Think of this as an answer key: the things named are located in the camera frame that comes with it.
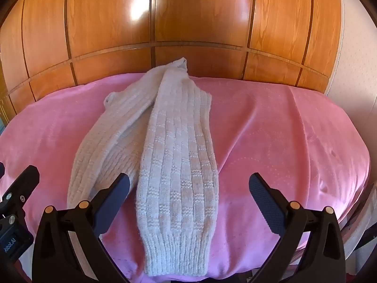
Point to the pink blanket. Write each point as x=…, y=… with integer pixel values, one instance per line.
x=279, y=141

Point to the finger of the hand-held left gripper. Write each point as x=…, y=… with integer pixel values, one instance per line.
x=25, y=182

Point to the wooden bed frame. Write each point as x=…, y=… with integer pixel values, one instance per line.
x=358, y=224

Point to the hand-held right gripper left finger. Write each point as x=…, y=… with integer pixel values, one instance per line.
x=113, y=203

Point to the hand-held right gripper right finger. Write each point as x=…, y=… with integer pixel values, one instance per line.
x=263, y=203

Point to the wooden wardrobe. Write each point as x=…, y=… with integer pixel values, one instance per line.
x=188, y=23

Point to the white knitted sweater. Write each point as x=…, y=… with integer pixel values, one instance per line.
x=176, y=165

